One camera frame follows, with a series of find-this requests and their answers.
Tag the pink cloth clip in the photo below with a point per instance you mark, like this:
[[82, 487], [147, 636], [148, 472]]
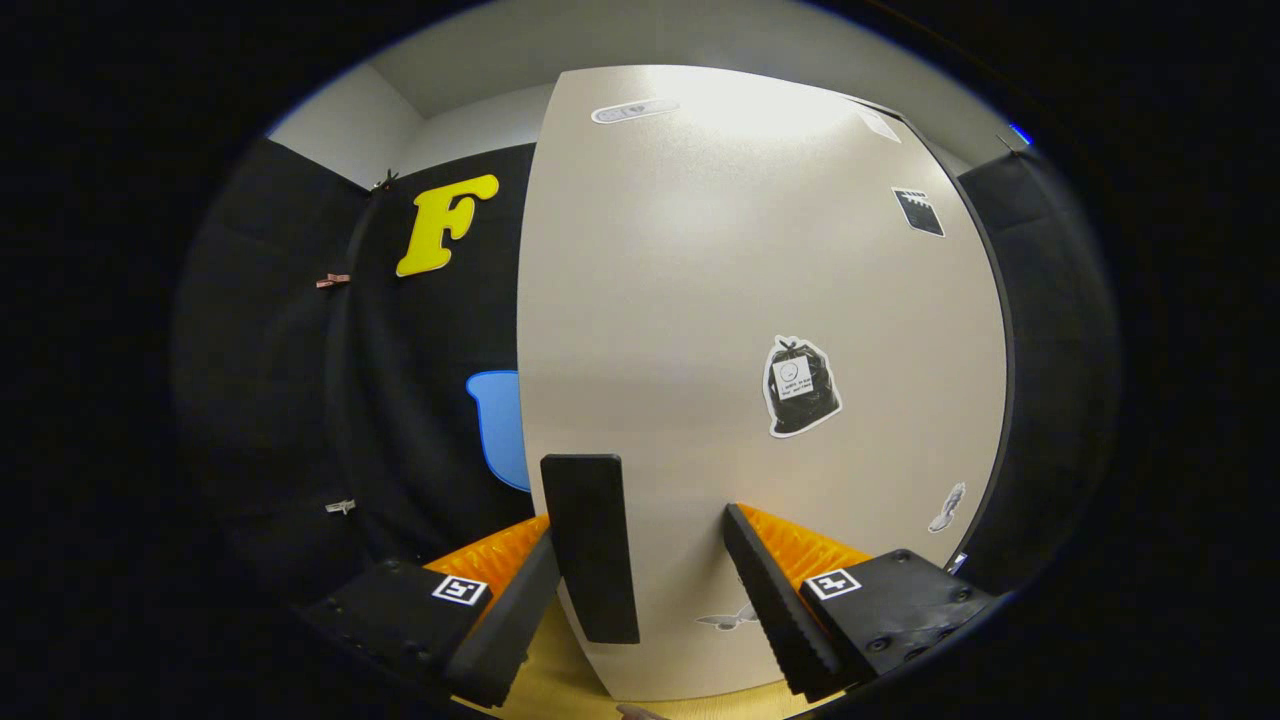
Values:
[[333, 280]]

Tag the black backdrop cloth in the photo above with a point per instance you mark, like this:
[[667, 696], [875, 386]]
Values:
[[300, 400]]

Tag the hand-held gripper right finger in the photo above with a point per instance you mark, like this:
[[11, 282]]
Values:
[[775, 610]]

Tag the white cloth clip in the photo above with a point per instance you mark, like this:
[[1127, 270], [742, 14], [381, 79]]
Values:
[[340, 506]]

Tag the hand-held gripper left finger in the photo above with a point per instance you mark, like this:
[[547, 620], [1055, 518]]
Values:
[[510, 630]]

